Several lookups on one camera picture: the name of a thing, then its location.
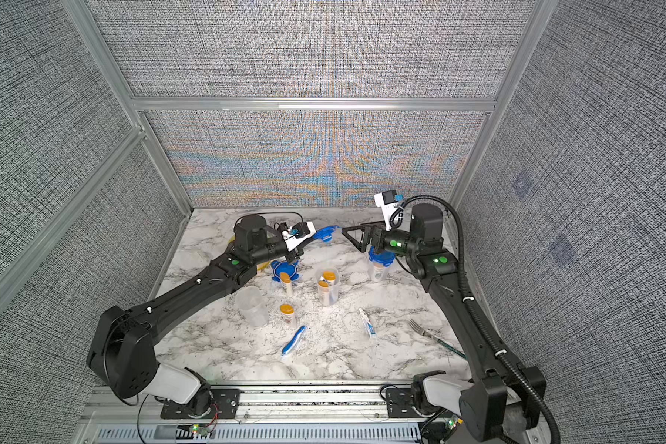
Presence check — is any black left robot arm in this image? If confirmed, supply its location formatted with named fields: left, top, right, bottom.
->
left=86, top=214, right=316, bottom=418

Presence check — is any blue toothbrush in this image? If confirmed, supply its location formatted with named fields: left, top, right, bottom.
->
left=281, top=326, right=307, bottom=356

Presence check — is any toothpaste tube vertical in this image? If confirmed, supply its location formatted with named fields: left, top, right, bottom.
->
left=358, top=308, right=377, bottom=339

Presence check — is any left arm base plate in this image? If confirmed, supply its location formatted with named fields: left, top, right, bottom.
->
left=160, top=388, right=242, bottom=420

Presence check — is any aluminium front rail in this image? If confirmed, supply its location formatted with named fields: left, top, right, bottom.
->
left=80, top=384, right=545, bottom=427

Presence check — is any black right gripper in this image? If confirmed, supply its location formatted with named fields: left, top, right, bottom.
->
left=348, top=219, right=427, bottom=263

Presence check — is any orange cap bottle front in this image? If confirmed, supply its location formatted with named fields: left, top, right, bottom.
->
left=279, top=303, right=298, bottom=329

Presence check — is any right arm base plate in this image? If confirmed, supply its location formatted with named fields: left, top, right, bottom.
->
left=379, top=385, right=462, bottom=419

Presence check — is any orange cap bottle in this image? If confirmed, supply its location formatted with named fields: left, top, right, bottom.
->
left=317, top=280, right=330, bottom=295
left=322, top=271, right=337, bottom=284
left=279, top=272, right=293, bottom=298
left=279, top=303, right=298, bottom=329

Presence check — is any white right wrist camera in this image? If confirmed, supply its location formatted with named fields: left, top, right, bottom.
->
left=374, top=190, right=403, bottom=231

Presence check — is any blue lid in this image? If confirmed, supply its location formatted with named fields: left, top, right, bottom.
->
left=368, top=247, right=395, bottom=268
left=313, top=226, right=340, bottom=243
left=270, top=261, right=300, bottom=282

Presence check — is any green handled fork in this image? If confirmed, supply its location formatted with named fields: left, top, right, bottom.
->
left=408, top=319, right=467, bottom=360

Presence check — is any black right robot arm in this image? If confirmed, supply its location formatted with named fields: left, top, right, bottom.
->
left=342, top=190, right=561, bottom=443

